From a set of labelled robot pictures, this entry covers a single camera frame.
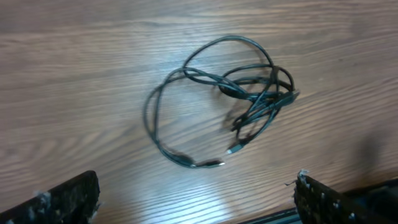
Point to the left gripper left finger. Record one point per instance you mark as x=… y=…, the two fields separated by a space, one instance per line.
x=72 y=202

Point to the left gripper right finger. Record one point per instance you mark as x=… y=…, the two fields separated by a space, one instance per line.
x=323 y=205

